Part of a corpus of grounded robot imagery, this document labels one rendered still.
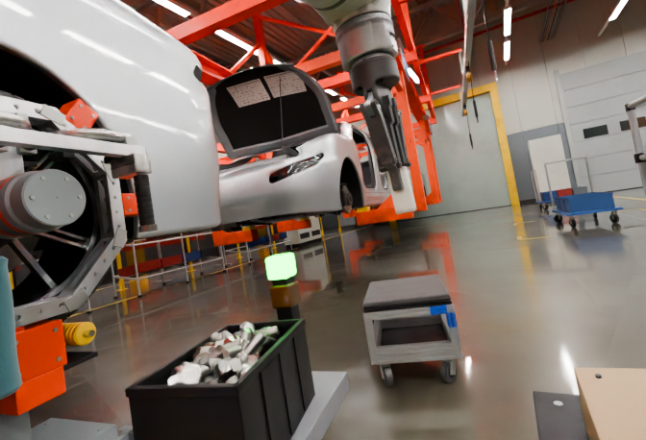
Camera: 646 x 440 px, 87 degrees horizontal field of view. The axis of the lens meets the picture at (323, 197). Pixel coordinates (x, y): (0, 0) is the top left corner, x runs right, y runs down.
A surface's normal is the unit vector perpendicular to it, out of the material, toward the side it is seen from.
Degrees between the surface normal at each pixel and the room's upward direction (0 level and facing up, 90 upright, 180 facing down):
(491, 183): 90
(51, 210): 90
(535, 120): 90
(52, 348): 90
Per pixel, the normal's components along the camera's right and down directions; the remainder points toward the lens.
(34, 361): 0.92, -0.17
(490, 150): -0.47, 0.04
